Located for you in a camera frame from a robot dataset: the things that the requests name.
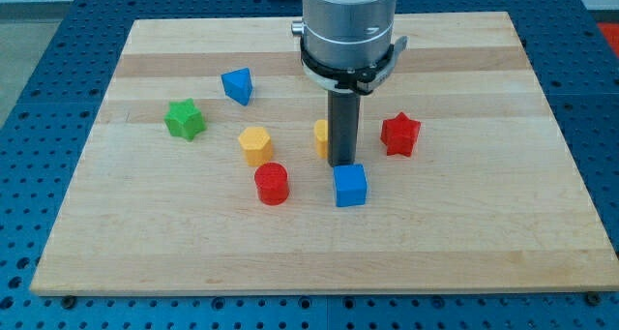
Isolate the yellow block behind pusher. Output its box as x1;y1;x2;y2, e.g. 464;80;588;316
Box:
313;119;328;159

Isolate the green star block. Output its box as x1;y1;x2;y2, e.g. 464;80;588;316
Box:
164;99;206;141

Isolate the blue cube block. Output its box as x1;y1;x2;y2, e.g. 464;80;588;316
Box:
333;164;368;207

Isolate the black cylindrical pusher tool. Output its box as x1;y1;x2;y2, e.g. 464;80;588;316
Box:
328;91;361;167

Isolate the wooden board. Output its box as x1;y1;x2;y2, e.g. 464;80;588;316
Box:
30;12;618;296

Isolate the red star block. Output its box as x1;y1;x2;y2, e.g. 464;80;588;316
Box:
380;112;422;157

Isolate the red cylinder block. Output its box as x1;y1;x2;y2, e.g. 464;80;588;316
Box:
254;163;289;205

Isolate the blue triangle block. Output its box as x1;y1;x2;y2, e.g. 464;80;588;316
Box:
221;68;252;106

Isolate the yellow hexagon block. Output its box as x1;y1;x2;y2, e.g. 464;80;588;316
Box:
238;127;274;166

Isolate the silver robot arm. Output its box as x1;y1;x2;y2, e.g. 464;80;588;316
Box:
291;0;408;96

